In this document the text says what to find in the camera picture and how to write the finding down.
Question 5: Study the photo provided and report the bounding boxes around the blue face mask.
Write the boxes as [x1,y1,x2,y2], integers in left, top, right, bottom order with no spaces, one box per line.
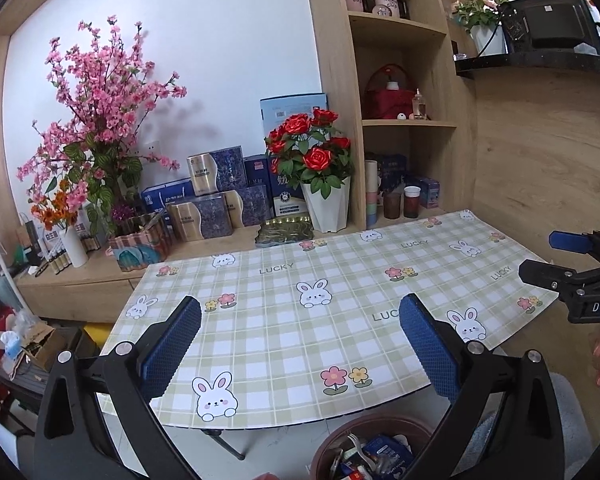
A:
[0,332,23,358]

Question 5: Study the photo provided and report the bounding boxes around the light blue flat box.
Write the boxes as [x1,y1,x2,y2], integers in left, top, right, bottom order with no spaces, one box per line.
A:
[259,92,328,136]

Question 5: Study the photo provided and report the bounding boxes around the stack of coloured cups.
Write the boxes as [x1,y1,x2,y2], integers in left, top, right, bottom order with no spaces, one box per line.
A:
[365,159,380,228]

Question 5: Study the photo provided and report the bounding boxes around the pink blossom plant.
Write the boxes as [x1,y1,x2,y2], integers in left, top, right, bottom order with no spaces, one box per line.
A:
[17,15,188,236]

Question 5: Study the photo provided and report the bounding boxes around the wooden shelf unit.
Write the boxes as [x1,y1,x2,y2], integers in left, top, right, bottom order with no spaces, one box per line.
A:
[302,0,478,231]

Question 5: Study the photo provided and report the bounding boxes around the navy white milk powder box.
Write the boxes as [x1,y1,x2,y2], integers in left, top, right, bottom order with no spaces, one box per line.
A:
[267,157,308,218]

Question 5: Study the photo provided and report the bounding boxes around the red roses in white vase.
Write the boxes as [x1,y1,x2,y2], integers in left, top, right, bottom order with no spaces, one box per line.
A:
[265,108,353,233]

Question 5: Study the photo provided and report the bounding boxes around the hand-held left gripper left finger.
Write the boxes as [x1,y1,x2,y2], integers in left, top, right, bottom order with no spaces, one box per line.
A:
[32,295,203,480]

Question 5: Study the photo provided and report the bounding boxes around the red basket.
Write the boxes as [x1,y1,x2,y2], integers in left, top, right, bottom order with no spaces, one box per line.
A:
[364,62,415,121]

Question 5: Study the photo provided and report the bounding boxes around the open cardboard box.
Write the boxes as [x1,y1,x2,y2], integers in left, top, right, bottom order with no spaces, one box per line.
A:
[15,322,68,373]

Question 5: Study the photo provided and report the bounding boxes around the low wooden cabinet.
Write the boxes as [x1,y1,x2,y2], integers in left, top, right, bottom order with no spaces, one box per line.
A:
[15,225,261,323]

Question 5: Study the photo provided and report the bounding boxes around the yellow plastic item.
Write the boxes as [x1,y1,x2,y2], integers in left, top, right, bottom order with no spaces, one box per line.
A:
[82,324,113,356]

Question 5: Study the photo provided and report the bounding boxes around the black folding table frame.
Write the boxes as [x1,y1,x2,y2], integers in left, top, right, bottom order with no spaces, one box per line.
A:
[200,427,246,461]

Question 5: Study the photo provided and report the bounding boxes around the brown trash bin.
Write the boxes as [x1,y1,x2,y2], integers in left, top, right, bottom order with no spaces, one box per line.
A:
[310,414,438,480]

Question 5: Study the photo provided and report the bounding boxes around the dark glass tray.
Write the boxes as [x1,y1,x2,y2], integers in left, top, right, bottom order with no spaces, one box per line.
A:
[255,215,315,247]

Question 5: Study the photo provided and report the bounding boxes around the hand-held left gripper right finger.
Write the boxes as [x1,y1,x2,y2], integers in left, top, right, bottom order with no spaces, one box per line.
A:
[399,293,565,480]

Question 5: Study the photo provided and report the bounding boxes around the green checkered rabbit tablecloth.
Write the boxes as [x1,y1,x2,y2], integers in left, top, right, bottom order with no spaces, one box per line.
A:
[97,208,558,431]

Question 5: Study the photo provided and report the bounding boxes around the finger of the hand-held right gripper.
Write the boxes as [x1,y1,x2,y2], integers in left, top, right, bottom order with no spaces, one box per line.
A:
[550,230,600,257]
[518,258,581,293]

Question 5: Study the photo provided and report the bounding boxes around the teal orange scalloped box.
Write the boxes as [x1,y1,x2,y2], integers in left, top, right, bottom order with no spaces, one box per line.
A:
[107,211,173,273]

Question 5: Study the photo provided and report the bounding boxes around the navy box with red label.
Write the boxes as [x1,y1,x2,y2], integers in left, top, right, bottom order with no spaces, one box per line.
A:
[242,154,273,187]

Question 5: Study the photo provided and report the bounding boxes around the black monitor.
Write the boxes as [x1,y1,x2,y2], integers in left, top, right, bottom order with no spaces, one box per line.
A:
[497,0,600,56]

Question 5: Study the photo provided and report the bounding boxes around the pink flowers in white pot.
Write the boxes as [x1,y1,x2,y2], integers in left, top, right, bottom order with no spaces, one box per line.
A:
[451,0,510,57]

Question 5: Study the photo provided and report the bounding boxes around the navy printed box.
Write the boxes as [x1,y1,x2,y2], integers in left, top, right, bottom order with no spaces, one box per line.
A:
[377,154,408,193]

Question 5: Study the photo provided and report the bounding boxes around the orange flowers in white vase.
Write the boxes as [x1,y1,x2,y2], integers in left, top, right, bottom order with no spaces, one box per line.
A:
[30,192,90,268]

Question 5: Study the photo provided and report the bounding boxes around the blue white carton box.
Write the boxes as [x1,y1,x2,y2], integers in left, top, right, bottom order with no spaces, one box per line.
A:
[141,178,196,216]

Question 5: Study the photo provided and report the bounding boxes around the small blue purple box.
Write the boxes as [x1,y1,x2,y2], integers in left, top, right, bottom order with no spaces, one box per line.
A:
[405,174,441,209]

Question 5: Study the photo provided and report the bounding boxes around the row of small brown bottles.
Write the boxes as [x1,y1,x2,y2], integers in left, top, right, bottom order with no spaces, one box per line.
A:
[42,237,101,276]

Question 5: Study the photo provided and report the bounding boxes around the black counter shelf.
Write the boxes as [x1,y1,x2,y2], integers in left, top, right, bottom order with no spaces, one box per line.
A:
[455,52,600,80]

